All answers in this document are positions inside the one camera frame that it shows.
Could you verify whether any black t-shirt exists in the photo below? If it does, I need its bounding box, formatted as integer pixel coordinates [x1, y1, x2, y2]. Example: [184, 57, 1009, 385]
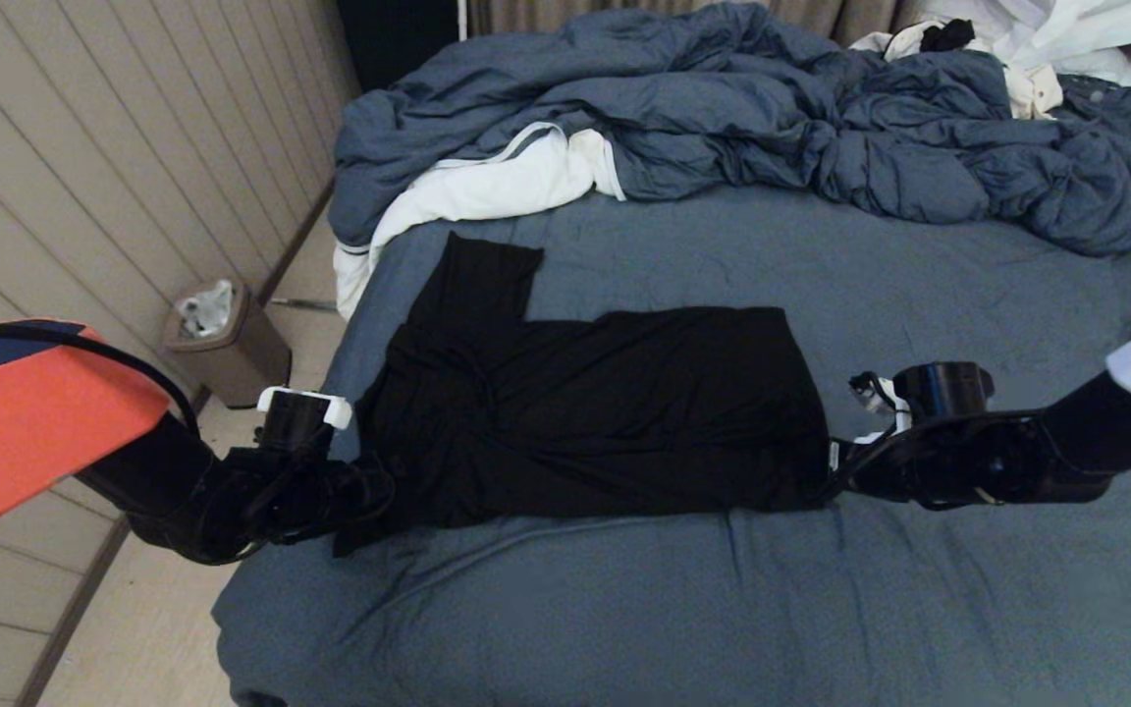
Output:
[332, 233, 834, 559]

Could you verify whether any brown trash bin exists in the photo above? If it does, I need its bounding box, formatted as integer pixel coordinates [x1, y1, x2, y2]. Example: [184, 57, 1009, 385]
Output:
[161, 280, 294, 410]

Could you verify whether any white duvet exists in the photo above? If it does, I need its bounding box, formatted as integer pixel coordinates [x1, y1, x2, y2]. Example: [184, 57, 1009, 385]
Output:
[333, 123, 627, 322]

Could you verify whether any crumpled blue duvet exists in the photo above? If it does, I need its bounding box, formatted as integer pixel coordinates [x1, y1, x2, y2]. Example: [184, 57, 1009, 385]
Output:
[328, 0, 1131, 258]

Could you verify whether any small black fabric item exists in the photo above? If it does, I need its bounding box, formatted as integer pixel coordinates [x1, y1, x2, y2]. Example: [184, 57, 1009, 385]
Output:
[919, 20, 976, 55]

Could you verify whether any black tall furniture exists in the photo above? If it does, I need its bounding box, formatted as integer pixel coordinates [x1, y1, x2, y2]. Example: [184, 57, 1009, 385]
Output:
[335, 0, 463, 94]

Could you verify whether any white crumpled shirt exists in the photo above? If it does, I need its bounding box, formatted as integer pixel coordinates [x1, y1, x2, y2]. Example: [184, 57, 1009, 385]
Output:
[850, 0, 1131, 121]

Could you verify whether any beige curtain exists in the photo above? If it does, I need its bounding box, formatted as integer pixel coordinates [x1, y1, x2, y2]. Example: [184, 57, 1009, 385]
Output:
[467, 0, 930, 40]

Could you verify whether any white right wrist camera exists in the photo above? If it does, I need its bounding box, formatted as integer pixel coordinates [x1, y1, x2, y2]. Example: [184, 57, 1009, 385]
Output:
[848, 371, 912, 443]

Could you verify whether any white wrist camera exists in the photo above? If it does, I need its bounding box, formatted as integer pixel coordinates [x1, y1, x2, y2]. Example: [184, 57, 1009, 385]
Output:
[256, 386, 353, 453]
[848, 371, 912, 443]

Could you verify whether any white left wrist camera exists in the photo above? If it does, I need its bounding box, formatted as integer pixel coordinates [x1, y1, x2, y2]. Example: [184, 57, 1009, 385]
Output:
[256, 386, 353, 453]

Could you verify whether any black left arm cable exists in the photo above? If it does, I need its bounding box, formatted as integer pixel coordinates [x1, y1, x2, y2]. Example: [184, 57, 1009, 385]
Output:
[0, 322, 201, 438]

